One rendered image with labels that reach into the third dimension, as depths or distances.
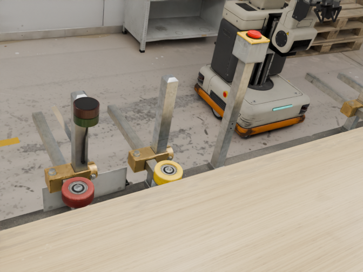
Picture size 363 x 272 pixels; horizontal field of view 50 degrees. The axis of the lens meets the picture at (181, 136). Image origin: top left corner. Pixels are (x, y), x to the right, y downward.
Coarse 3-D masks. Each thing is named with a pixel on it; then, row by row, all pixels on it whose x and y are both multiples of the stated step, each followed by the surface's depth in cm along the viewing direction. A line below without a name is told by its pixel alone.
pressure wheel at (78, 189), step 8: (64, 184) 98; (72, 184) 99; (80, 184) 100; (88, 184) 99; (64, 192) 96; (72, 192) 97; (80, 192) 97; (88, 192) 97; (64, 200) 97; (72, 200) 95; (80, 200) 96; (88, 200) 97
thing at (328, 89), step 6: (306, 78) 187; (312, 78) 184; (318, 78) 183; (318, 84) 181; (324, 84) 179; (324, 90) 179; (330, 90) 176; (336, 90) 177; (330, 96) 177; (336, 96) 174; (342, 96) 173; (342, 102) 172; (360, 108) 167; (360, 114) 165
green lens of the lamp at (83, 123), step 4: (76, 120) 92; (80, 120) 91; (84, 120) 91; (88, 120) 91; (92, 120) 92; (96, 120) 93; (76, 124) 92; (80, 124) 92; (84, 124) 92; (88, 124) 92; (92, 124) 92; (96, 124) 94
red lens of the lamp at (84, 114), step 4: (76, 108) 90; (96, 108) 91; (76, 112) 90; (80, 112) 90; (84, 112) 90; (88, 112) 90; (92, 112) 90; (96, 112) 91; (80, 116) 90; (84, 116) 90; (88, 116) 90; (92, 116) 91; (96, 116) 92
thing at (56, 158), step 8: (32, 112) 127; (40, 112) 127; (40, 120) 124; (40, 128) 121; (48, 128) 122; (40, 136) 122; (48, 136) 119; (48, 144) 116; (56, 144) 116; (48, 152) 116; (56, 152) 114; (56, 160) 111; (64, 160) 112; (72, 208) 100
